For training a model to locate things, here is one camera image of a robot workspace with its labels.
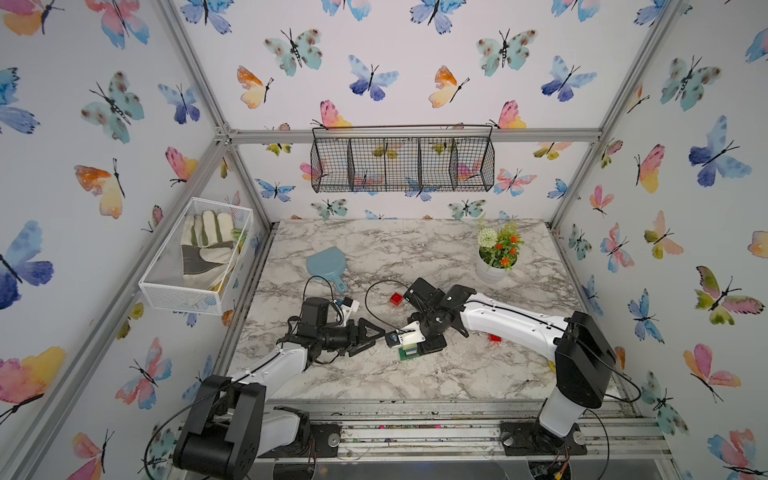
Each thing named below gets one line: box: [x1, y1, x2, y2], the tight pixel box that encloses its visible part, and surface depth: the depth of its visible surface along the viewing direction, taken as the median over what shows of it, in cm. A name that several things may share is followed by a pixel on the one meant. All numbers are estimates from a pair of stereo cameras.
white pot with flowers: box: [476, 222, 524, 283], surface depth 95 cm
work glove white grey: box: [180, 210, 238, 287], surface depth 76 cm
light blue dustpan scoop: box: [306, 247, 348, 294], surface depth 112 cm
